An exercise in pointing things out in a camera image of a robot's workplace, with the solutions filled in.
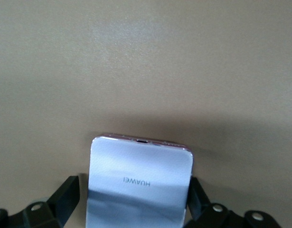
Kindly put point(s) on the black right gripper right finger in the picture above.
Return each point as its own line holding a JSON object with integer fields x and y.
{"x": 199, "y": 202}

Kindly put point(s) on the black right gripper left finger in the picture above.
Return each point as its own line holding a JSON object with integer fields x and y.
{"x": 67, "y": 199}

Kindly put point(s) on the white Huawei flip phone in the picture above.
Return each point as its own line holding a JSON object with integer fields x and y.
{"x": 141, "y": 161}

